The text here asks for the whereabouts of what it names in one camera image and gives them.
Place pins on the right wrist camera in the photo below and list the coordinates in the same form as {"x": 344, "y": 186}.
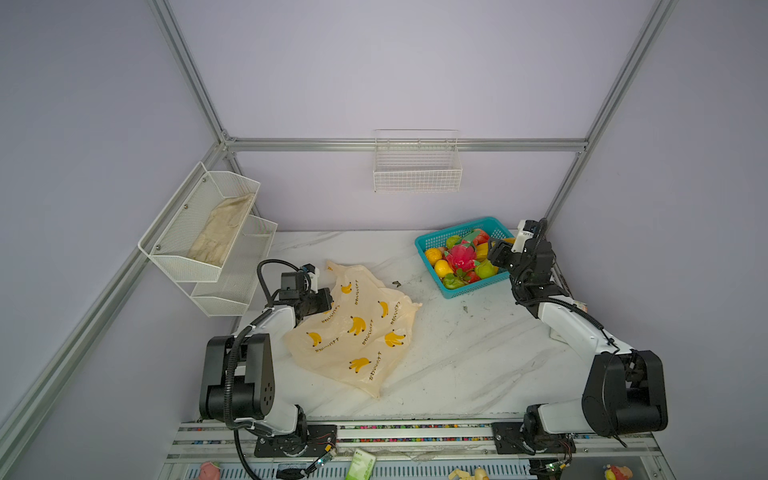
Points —
{"x": 527, "y": 229}

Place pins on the orange fake fruit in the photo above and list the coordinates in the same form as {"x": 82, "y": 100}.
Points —
{"x": 433, "y": 255}

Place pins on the green fake apple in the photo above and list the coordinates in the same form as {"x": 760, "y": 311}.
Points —
{"x": 452, "y": 241}

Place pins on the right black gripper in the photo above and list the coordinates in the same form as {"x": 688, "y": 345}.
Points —
{"x": 498, "y": 252}

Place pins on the pink toy below rail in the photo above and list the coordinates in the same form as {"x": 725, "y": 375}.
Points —
{"x": 209, "y": 471}

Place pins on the red yellow toy figure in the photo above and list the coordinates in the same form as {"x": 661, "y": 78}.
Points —
{"x": 614, "y": 472}

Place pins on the green fake pear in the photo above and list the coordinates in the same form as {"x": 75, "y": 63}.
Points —
{"x": 485, "y": 269}

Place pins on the pink fake dragon fruit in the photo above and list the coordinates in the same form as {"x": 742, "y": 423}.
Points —
{"x": 462, "y": 257}

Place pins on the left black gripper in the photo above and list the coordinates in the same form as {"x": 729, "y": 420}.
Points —
{"x": 324, "y": 300}

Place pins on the upper white mesh shelf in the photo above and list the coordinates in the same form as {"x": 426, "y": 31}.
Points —
{"x": 167, "y": 242}

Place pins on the yellow fake banana bunch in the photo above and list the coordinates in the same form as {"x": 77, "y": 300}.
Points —
{"x": 482, "y": 249}

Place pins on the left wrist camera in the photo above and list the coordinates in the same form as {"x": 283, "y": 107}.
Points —
{"x": 311, "y": 276}

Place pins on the yellow fake lemon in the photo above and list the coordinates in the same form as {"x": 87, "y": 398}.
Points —
{"x": 442, "y": 268}

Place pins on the aluminium frame back bar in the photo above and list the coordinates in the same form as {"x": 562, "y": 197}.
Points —
{"x": 371, "y": 144}

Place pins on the cream banana print plastic bag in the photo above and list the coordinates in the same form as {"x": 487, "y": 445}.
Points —
{"x": 362, "y": 338}

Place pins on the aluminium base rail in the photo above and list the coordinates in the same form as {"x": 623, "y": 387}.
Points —
{"x": 424, "y": 449}

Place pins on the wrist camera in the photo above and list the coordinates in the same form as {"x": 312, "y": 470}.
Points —
{"x": 311, "y": 276}
{"x": 527, "y": 229}

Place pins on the teal plastic fruit basket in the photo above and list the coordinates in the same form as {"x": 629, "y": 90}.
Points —
{"x": 438, "y": 238}

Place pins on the red fake strawberry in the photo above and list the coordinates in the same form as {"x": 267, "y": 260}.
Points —
{"x": 480, "y": 237}

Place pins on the lower white mesh shelf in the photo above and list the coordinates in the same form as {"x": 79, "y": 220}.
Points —
{"x": 232, "y": 293}

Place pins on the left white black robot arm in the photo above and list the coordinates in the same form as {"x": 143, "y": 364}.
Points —
{"x": 238, "y": 386}

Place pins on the beige toy below rail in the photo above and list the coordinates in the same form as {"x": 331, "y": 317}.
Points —
{"x": 476, "y": 474}

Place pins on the beige cloth in shelf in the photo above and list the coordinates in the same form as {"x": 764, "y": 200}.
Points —
{"x": 218, "y": 235}

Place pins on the green white packet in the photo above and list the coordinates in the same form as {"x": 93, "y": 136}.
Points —
{"x": 361, "y": 466}

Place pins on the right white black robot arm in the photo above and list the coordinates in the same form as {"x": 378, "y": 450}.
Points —
{"x": 625, "y": 390}

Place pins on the white mesh shelf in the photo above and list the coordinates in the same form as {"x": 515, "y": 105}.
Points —
{"x": 232, "y": 293}
{"x": 167, "y": 242}

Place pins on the white wire wall basket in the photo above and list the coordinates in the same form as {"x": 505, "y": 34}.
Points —
{"x": 416, "y": 171}

